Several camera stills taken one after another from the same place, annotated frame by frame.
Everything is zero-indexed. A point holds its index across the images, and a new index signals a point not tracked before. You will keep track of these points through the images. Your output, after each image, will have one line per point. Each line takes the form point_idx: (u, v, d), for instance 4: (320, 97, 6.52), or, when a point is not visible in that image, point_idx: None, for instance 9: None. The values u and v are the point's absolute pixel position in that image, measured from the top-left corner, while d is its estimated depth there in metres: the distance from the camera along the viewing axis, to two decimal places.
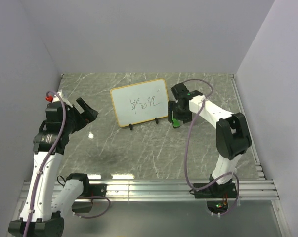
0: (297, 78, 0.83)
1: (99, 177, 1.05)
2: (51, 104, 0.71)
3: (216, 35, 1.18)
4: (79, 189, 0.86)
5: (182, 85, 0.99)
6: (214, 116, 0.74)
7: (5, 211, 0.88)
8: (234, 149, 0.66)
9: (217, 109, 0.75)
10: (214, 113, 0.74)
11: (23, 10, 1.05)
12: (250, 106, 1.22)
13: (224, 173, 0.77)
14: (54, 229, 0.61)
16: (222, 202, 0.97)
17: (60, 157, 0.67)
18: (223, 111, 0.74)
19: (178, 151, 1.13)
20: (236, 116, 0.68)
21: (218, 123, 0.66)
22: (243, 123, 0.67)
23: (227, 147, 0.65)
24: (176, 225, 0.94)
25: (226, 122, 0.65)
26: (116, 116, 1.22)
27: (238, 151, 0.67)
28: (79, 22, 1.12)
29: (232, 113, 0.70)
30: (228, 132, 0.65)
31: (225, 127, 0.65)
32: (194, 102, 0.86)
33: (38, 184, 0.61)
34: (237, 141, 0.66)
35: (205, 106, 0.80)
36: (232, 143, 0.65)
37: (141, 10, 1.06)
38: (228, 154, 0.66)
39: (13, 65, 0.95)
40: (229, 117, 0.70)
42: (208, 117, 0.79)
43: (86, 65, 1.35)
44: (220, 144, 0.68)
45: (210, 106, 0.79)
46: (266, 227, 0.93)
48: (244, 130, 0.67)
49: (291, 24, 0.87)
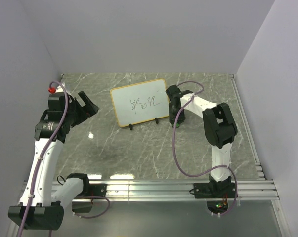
0: (297, 78, 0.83)
1: (100, 177, 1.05)
2: (53, 94, 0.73)
3: (217, 35, 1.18)
4: (78, 187, 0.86)
5: (174, 86, 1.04)
6: (200, 108, 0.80)
7: (4, 211, 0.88)
8: (222, 137, 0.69)
9: (204, 101, 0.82)
10: (201, 106, 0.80)
11: (23, 10, 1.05)
12: (250, 105, 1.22)
13: (218, 165, 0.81)
14: (54, 216, 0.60)
16: (222, 202, 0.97)
17: (60, 145, 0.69)
18: (209, 102, 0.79)
19: (178, 150, 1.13)
20: (221, 105, 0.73)
21: (204, 112, 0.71)
22: (228, 112, 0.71)
23: (213, 133, 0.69)
24: (175, 225, 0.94)
25: (211, 111, 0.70)
26: (116, 116, 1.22)
27: (226, 138, 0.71)
28: (79, 22, 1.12)
29: (217, 103, 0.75)
30: (214, 119, 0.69)
31: (210, 115, 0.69)
32: (184, 98, 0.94)
33: (39, 170, 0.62)
34: (224, 129, 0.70)
35: (193, 99, 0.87)
36: (219, 130, 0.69)
37: (141, 10, 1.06)
38: (216, 141, 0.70)
39: (12, 65, 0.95)
40: (214, 107, 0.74)
42: (196, 109, 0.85)
43: (86, 65, 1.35)
44: (208, 133, 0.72)
45: (198, 100, 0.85)
46: (265, 227, 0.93)
48: (229, 118, 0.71)
49: (290, 21, 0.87)
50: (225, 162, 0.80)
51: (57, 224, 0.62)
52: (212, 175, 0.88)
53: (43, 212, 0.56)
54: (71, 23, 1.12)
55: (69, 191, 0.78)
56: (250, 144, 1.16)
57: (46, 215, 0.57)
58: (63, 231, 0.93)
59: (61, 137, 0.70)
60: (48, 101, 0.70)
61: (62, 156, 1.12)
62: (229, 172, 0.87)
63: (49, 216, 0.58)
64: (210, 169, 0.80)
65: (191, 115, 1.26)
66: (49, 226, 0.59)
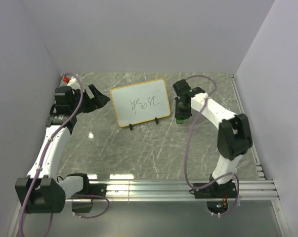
0: (297, 79, 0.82)
1: (96, 177, 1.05)
2: (59, 89, 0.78)
3: (216, 35, 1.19)
4: (79, 185, 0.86)
5: (184, 82, 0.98)
6: (215, 116, 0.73)
7: (5, 211, 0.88)
8: (236, 149, 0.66)
9: (220, 109, 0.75)
10: (216, 113, 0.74)
11: (23, 11, 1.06)
12: (250, 105, 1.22)
13: (224, 173, 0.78)
14: (58, 195, 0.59)
16: (222, 202, 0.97)
17: (68, 134, 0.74)
18: (225, 111, 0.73)
19: (178, 151, 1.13)
20: (239, 116, 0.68)
21: (221, 124, 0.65)
22: (246, 125, 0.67)
23: (228, 146, 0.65)
24: (176, 225, 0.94)
25: (228, 124, 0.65)
26: (116, 116, 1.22)
27: (240, 151, 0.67)
28: (79, 23, 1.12)
29: (235, 114, 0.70)
30: (231, 132, 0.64)
31: (228, 128, 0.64)
32: (196, 99, 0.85)
33: (48, 148, 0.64)
34: (239, 141, 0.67)
35: (207, 105, 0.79)
36: (234, 143, 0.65)
37: (141, 11, 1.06)
38: (229, 154, 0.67)
39: (13, 66, 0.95)
40: (231, 117, 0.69)
42: (210, 116, 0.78)
43: (86, 65, 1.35)
44: (222, 144, 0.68)
45: (213, 105, 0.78)
46: (265, 227, 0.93)
48: (246, 131, 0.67)
49: (291, 20, 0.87)
50: (231, 170, 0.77)
51: (59, 206, 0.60)
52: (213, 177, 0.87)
53: (48, 184, 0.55)
54: (71, 23, 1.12)
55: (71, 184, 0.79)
56: None
57: (51, 187, 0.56)
58: (63, 231, 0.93)
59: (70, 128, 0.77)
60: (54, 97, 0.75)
61: (62, 156, 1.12)
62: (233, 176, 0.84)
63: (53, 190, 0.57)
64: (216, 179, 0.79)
65: (191, 115, 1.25)
66: (52, 204, 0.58)
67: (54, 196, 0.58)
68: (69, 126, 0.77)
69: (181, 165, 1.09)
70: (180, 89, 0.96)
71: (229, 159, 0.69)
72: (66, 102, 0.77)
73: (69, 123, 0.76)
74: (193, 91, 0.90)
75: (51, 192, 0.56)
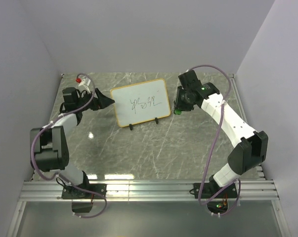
0: None
1: (95, 177, 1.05)
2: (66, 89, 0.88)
3: (216, 35, 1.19)
4: (79, 177, 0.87)
5: (193, 74, 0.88)
6: (234, 131, 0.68)
7: (5, 211, 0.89)
8: (247, 167, 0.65)
9: (237, 122, 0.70)
10: (234, 127, 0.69)
11: (24, 11, 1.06)
12: (250, 105, 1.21)
13: (228, 179, 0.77)
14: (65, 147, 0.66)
16: (222, 202, 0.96)
17: (75, 122, 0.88)
18: (244, 126, 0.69)
19: (178, 151, 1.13)
20: (260, 137, 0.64)
21: (240, 145, 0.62)
22: (264, 145, 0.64)
23: (242, 167, 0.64)
24: (175, 225, 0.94)
25: (248, 145, 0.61)
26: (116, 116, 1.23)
27: (251, 167, 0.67)
28: (79, 23, 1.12)
29: (255, 131, 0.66)
30: (248, 153, 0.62)
31: (247, 150, 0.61)
32: (210, 103, 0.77)
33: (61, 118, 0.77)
34: (253, 159, 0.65)
35: (225, 114, 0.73)
36: (247, 163, 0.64)
37: (141, 10, 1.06)
38: (239, 171, 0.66)
39: (12, 66, 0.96)
40: (250, 136, 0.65)
42: (226, 126, 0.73)
43: (86, 65, 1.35)
44: (234, 161, 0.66)
45: (230, 115, 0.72)
46: (265, 227, 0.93)
48: (263, 150, 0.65)
49: (290, 21, 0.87)
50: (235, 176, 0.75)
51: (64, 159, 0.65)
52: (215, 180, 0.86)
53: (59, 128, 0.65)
54: (71, 23, 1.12)
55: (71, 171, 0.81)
56: None
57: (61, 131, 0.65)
58: (63, 231, 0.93)
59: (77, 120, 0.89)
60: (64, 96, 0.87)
61: None
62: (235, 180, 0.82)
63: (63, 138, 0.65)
64: (223, 188, 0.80)
65: (191, 115, 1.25)
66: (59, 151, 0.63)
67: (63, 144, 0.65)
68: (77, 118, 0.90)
69: (181, 165, 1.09)
70: (190, 83, 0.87)
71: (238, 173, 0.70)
72: (74, 100, 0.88)
73: (78, 116, 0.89)
74: (206, 90, 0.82)
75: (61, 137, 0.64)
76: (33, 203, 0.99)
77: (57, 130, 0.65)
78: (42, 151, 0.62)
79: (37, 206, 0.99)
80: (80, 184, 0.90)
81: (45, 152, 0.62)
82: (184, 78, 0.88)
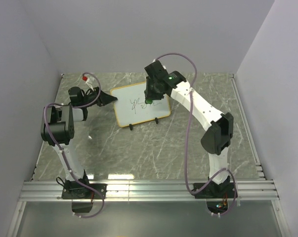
0: None
1: (92, 177, 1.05)
2: (72, 89, 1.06)
3: (216, 35, 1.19)
4: (79, 171, 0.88)
5: (159, 63, 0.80)
6: (203, 116, 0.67)
7: (5, 211, 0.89)
8: (220, 146, 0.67)
9: (206, 107, 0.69)
10: (203, 112, 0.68)
11: (24, 11, 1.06)
12: (250, 105, 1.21)
13: (218, 170, 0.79)
14: (72, 123, 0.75)
16: (222, 202, 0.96)
17: (82, 115, 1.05)
18: (213, 109, 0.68)
19: (178, 151, 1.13)
20: (227, 117, 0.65)
21: (211, 129, 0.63)
22: (231, 125, 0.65)
23: (215, 147, 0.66)
24: (176, 225, 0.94)
25: (218, 127, 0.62)
26: (116, 117, 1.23)
27: (223, 145, 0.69)
28: (79, 23, 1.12)
29: (223, 113, 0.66)
30: (219, 134, 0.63)
31: (217, 132, 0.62)
32: (179, 92, 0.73)
33: None
34: (224, 139, 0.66)
35: (194, 101, 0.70)
36: (220, 142, 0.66)
37: (141, 11, 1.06)
38: (214, 150, 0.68)
39: (12, 66, 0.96)
40: (219, 118, 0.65)
42: (195, 113, 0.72)
43: (86, 65, 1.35)
44: (207, 142, 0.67)
45: (198, 101, 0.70)
46: (265, 227, 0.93)
48: (232, 129, 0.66)
49: (291, 21, 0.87)
50: (224, 165, 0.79)
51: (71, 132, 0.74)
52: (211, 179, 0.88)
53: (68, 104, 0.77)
54: (72, 23, 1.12)
55: (74, 160, 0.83)
56: (250, 144, 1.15)
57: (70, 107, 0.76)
58: (63, 231, 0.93)
59: (84, 114, 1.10)
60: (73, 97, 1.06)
61: None
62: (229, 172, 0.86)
63: (71, 113, 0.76)
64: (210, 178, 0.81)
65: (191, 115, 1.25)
66: (68, 121, 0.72)
67: (70, 118, 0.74)
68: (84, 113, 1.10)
69: (181, 165, 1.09)
70: (157, 73, 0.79)
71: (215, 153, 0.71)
72: (79, 99, 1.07)
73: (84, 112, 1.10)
74: (174, 78, 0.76)
75: (69, 111, 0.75)
76: (33, 203, 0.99)
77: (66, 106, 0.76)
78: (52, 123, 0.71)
79: (37, 206, 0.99)
80: (81, 178, 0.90)
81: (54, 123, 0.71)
82: (150, 68, 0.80)
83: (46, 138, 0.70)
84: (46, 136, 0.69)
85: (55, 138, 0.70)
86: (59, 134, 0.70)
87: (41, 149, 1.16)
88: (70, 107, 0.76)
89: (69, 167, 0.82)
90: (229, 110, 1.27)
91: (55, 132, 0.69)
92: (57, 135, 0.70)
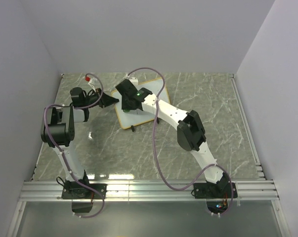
0: None
1: (93, 177, 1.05)
2: (74, 90, 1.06)
3: (216, 35, 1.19)
4: (79, 172, 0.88)
5: (128, 82, 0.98)
6: (171, 118, 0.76)
7: (5, 211, 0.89)
8: (195, 142, 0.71)
9: (172, 110, 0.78)
10: (171, 115, 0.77)
11: (24, 11, 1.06)
12: (250, 105, 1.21)
13: (205, 166, 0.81)
14: (72, 126, 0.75)
16: (222, 202, 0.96)
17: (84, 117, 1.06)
18: (178, 111, 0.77)
19: (178, 151, 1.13)
20: (191, 114, 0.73)
21: (179, 127, 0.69)
22: (198, 120, 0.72)
23: (189, 142, 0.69)
24: (176, 225, 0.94)
25: (185, 124, 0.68)
26: (119, 120, 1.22)
27: (197, 141, 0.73)
28: (79, 23, 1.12)
29: (188, 112, 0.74)
30: (188, 131, 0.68)
31: (185, 129, 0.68)
32: (148, 103, 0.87)
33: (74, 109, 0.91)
34: (196, 135, 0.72)
35: (160, 108, 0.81)
36: (192, 138, 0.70)
37: (141, 10, 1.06)
38: (191, 148, 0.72)
39: (12, 66, 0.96)
40: (185, 117, 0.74)
42: (165, 118, 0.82)
43: (86, 65, 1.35)
44: (180, 140, 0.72)
45: (164, 107, 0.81)
46: (265, 227, 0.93)
48: (199, 124, 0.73)
49: (291, 21, 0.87)
50: (211, 160, 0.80)
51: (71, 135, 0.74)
52: (208, 179, 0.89)
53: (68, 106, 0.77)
54: (72, 23, 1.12)
55: (74, 161, 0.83)
56: (250, 144, 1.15)
57: (71, 109, 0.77)
58: (63, 231, 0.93)
59: (85, 115, 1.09)
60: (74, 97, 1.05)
61: None
62: (222, 171, 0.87)
63: (71, 115, 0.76)
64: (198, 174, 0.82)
65: None
66: (68, 123, 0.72)
67: (70, 119, 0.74)
68: (85, 114, 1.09)
69: (181, 165, 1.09)
70: (126, 90, 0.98)
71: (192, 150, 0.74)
72: (81, 99, 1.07)
73: (86, 113, 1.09)
74: (141, 94, 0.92)
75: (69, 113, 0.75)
76: (33, 203, 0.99)
77: (66, 108, 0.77)
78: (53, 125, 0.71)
79: (37, 206, 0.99)
80: (81, 179, 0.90)
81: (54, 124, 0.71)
82: (120, 87, 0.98)
83: (46, 139, 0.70)
84: (45, 137, 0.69)
85: (55, 140, 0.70)
86: (59, 136, 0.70)
87: (41, 149, 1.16)
88: (71, 109, 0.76)
89: (69, 168, 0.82)
90: (229, 110, 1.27)
91: (55, 134, 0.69)
92: (57, 137, 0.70)
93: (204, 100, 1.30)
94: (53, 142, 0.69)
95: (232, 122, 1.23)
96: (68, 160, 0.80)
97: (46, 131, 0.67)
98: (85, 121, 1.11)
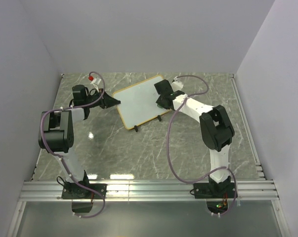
0: None
1: (94, 177, 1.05)
2: (74, 88, 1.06)
3: (216, 35, 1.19)
4: (79, 174, 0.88)
5: (166, 83, 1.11)
6: (196, 111, 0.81)
7: (5, 211, 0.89)
8: (220, 141, 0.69)
9: (198, 105, 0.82)
10: (196, 108, 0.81)
11: (24, 10, 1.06)
12: (250, 106, 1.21)
13: (217, 167, 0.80)
14: (70, 130, 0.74)
16: (222, 202, 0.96)
17: (82, 116, 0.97)
18: (204, 106, 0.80)
19: (178, 151, 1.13)
20: (218, 108, 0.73)
21: (202, 117, 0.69)
22: (224, 115, 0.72)
23: (212, 138, 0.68)
24: (176, 225, 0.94)
25: (208, 116, 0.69)
26: (122, 120, 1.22)
27: (224, 140, 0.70)
28: (79, 23, 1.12)
29: (213, 106, 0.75)
30: (212, 123, 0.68)
31: (208, 121, 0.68)
32: (177, 101, 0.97)
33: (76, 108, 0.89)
34: (223, 133, 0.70)
35: (187, 103, 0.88)
36: (217, 134, 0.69)
37: (141, 11, 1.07)
38: (215, 145, 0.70)
39: (12, 66, 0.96)
40: (210, 110, 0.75)
42: (190, 113, 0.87)
43: (86, 65, 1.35)
44: (206, 137, 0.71)
45: (191, 103, 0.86)
46: (265, 227, 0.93)
48: (226, 120, 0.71)
49: (290, 21, 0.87)
50: (224, 163, 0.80)
51: (70, 140, 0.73)
52: (212, 177, 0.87)
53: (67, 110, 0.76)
54: (72, 23, 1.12)
55: (75, 164, 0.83)
56: (250, 144, 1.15)
57: (69, 113, 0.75)
58: (63, 231, 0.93)
59: (86, 114, 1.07)
60: (75, 95, 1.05)
61: None
62: (228, 173, 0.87)
63: (70, 120, 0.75)
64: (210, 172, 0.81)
65: None
66: (66, 129, 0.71)
67: (69, 125, 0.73)
68: (86, 112, 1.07)
69: (181, 165, 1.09)
70: (163, 91, 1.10)
71: (216, 150, 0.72)
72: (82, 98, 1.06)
73: (86, 111, 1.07)
74: (174, 94, 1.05)
75: (67, 118, 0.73)
76: (33, 203, 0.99)
77: (64, 112, 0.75)
78: (50, 131, 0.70)
79: (37, 206, 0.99)
80: (81, 180, 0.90)
81: (53, 131, 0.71)
82: (158, 87, 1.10)
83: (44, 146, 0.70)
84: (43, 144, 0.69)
85: (52, 146, 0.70)
86: (57, 143, 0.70)
87: (41, 149, 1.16)
88: (68, 114, 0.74)
89: (69, 172, 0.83)
90: (229, 110, 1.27)
91: (52, 140, 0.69)
92: (55, 143, 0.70)
93: (205, 100, 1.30)
94: (49, 149, 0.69)
95: (232, 122, 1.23)
96: (66, 162, 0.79)
97: (43, 139, 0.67)
98: (85, 119, 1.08)
